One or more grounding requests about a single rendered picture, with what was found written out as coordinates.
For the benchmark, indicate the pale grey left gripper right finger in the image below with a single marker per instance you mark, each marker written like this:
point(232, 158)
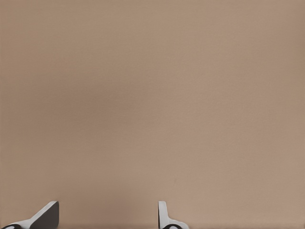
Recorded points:
point(162, 214)

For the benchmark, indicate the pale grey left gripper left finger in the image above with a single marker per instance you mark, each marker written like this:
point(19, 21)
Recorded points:
point(45, 215)

